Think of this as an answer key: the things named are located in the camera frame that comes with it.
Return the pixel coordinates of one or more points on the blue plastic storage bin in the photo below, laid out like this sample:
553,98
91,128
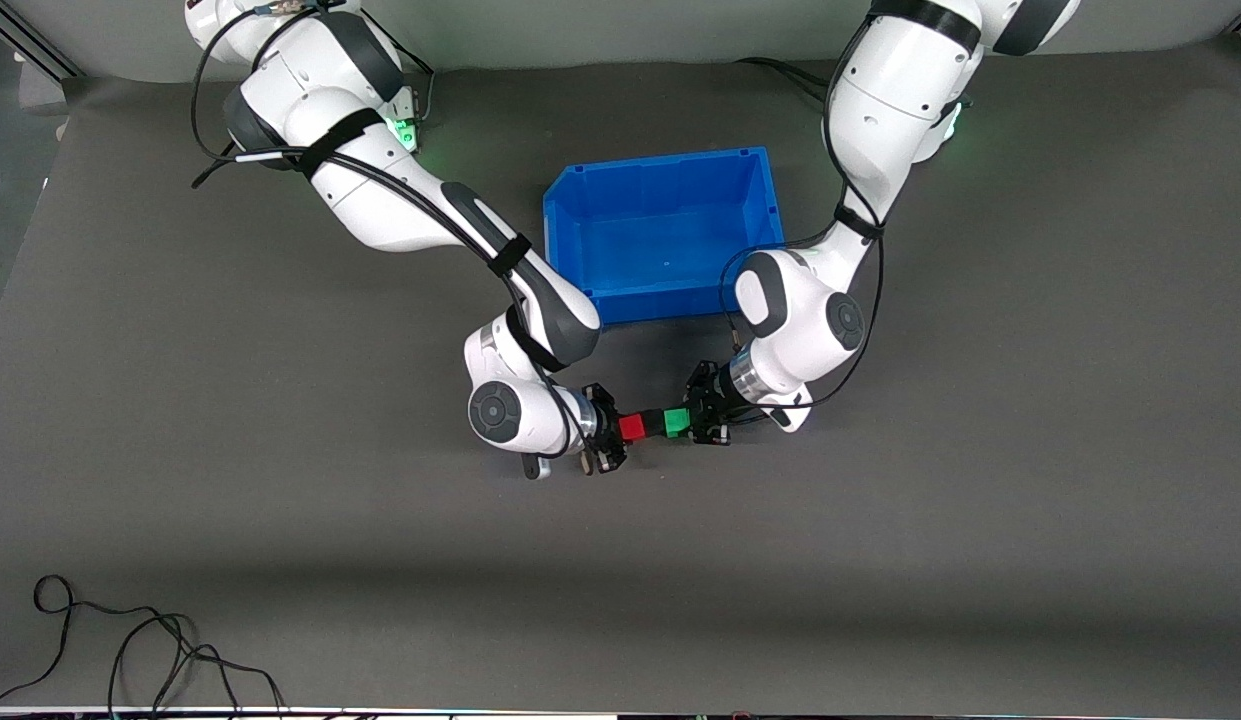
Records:
670,230

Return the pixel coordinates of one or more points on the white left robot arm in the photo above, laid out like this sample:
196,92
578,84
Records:
880,110

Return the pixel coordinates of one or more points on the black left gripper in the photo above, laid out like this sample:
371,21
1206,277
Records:
707,403

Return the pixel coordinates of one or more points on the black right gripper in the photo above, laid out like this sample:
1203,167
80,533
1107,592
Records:
602,425

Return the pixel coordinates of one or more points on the small red cube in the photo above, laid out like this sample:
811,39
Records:
633,427

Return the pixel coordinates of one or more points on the aluminium frame rail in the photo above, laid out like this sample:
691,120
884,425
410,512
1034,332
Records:
30,50

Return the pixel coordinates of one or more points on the dark gray table mat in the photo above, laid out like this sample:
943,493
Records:
620,560

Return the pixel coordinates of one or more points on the small green cube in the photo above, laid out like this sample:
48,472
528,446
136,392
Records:
677,421

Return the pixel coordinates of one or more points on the small black cube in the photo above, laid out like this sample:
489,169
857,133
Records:
656,424

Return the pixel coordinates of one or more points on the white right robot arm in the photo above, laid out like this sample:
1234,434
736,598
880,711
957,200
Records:
380,190

